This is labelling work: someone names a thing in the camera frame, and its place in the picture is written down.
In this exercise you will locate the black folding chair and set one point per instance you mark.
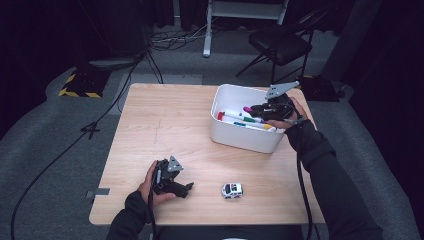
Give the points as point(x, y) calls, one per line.
point(280, 43)

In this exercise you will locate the person's right hand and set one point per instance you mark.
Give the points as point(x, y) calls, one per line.
point(300, 115)

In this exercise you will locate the white toy car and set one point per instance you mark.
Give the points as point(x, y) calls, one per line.
point(232, 190)

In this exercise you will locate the white plastic bin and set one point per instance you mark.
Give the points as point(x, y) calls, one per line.
point(245, 140)

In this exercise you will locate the magenta cap marker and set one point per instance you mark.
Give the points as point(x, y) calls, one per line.
point(247, 109)

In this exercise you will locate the yellow cap marker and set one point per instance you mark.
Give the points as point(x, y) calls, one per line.
point(267, 126)

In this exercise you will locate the person's dark lap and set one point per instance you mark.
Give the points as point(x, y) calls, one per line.
point(216, 233)

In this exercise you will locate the light blue cap marker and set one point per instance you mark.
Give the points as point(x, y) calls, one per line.
point(240, 124)

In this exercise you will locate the black base with yellow mark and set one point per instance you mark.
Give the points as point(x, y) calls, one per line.
point(318, 90)

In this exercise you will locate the white metal stand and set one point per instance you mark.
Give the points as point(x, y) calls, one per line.
point(207, 33)

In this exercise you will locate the red cap marker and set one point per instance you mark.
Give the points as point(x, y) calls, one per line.
point(220, 115)

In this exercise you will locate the grey pillar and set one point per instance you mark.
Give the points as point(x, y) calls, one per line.
point(353, 33)

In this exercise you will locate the person's left hand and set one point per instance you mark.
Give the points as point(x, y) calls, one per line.
point(146, 188)

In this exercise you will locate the yellow black striped base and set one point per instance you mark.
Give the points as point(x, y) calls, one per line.
point(85, 83)

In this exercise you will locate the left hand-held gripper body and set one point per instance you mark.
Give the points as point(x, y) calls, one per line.
point(164, 184)

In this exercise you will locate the grey round stand base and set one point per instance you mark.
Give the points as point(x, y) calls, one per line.
point(113, 63)

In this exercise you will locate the grey tape strip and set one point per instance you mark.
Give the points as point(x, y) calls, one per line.
point(101, 191)

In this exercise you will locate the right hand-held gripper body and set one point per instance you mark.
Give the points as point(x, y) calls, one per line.
point(281, 108)

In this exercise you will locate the dark green cap marker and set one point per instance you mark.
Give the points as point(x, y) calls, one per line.
point(248, 119)

